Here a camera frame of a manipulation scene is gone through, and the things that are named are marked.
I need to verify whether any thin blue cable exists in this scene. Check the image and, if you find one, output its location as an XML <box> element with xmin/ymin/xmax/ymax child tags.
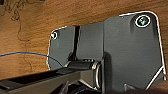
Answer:
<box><xmin>0</xmin><ymin>51</ymin><xmax>68</xmax><ymax>70</ymax></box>

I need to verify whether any thin black floor cable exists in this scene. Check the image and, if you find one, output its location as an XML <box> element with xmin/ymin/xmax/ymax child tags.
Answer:
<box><xmin>0</xmin><ymin>0</ymin><xmax>34</xmax><ymax>73</ymax></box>

